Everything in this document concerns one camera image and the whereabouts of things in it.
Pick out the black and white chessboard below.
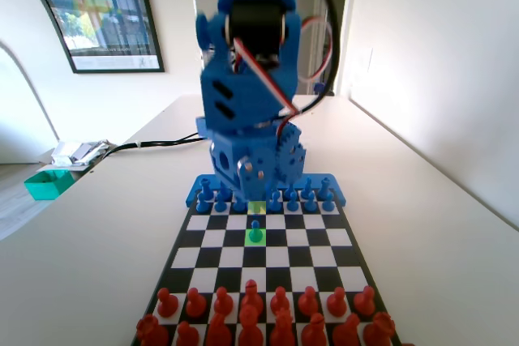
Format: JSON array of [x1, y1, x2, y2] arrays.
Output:
[[131, 199, 402, 346]]

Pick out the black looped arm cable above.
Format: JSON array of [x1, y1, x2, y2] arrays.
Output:
[[182, 0, 341, 117]]

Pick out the red chess rook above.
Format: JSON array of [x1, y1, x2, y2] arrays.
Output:
[[362, 311, 397, 346], [135, 313, 169, 346]]

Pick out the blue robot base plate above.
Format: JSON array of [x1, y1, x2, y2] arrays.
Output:
[[185, 173, 349, 207]]

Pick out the red white servo wire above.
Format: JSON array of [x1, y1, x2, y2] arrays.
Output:
[[233, 15, 334, 140]]

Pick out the thin black table cable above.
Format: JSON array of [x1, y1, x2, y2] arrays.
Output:
[[137, 136, 204, 147]]

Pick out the green plastic box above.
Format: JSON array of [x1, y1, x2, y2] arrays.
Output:
[[23, 169, 74, 202]]

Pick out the red chess queen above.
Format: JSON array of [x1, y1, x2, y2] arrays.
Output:
[[268, 308, 296, 346]]

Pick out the crumpled white paper pile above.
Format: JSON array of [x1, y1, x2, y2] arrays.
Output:
[[50, 139, 111, 167]]

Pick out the black framed poster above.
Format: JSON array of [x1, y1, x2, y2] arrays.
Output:
[[0, 0, 166, 75]]

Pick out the thick black table cable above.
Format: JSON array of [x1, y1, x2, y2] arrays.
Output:
[[91, 130, 204, 164]]

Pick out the red chess pawn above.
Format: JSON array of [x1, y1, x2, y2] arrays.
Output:
[[269, 286, 291, 314], [213, 286, 235, 317], [156, 287, 179, 318], [353, 285, 376, 317], [185, 288, 208, 318], [298, 285, 320, 315], [326, 286, 348, 318]]

